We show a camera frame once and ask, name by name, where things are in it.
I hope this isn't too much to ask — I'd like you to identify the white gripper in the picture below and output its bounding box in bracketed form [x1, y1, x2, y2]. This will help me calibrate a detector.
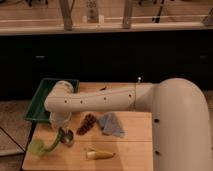
[49, 112, 72, 131]

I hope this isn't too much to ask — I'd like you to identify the green pepper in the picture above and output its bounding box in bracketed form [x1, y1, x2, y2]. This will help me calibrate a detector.
[29, 127, 66, 156]

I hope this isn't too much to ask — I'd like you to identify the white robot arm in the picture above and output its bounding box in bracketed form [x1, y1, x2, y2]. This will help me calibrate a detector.
[44, 78, 213, 171]

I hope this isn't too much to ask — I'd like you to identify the small metal cup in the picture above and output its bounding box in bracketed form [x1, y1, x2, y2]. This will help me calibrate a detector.
[61, 130, 74, 147]

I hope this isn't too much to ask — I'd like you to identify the light green cup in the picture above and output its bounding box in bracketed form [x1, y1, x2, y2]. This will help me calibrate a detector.
[28, 139, 45, 156]

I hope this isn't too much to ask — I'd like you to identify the brown grape bunch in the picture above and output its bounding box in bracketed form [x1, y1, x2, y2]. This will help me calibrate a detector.
[76, 114, 96, 135]

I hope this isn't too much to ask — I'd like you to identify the green plastic tray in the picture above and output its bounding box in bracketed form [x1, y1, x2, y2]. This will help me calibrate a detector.
[25, 78, 79, 123]

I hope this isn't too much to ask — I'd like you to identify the yellow corn cob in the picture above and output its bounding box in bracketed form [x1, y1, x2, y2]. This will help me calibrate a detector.
[86, 150, 115, 160]

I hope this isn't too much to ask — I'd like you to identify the blue cloth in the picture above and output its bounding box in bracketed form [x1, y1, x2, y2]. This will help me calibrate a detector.
[97, 112, 125, 138]

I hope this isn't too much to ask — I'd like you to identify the wooden board table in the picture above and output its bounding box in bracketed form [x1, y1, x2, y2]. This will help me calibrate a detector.
[22, 84, 153, 171]

